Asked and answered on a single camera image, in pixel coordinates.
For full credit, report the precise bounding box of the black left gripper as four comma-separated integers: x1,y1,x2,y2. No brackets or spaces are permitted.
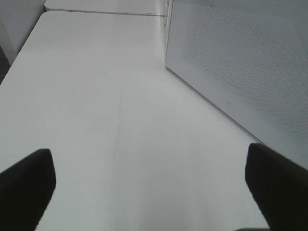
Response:
233,143,308,231

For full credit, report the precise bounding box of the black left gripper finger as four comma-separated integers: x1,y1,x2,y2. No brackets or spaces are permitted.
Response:
0,149,56,231

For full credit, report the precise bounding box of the white microwave door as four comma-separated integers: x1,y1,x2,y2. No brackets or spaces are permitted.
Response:
166,0,308,167

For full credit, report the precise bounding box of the white microwave oven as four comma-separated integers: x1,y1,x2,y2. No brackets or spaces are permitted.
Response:
163,0,173,63

